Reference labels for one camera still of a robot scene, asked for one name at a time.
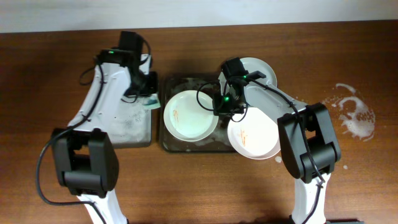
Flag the green yellow sponge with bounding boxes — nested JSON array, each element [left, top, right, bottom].
[[142, 93, 161, 110]]

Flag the pale green plate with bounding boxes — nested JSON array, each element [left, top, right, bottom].
[[163, 90, 218, 142]]

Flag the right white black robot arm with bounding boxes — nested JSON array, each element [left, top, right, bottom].
[[213, 57, 341, 223]]

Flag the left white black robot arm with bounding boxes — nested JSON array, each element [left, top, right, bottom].
[[44, 31, 157, 223]]

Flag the left soapy black tray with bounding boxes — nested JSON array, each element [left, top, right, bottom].
[[108, 72, 153, 149]]

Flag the grey green rear plate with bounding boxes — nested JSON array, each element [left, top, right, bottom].
[[220, 57, 277, 94]]

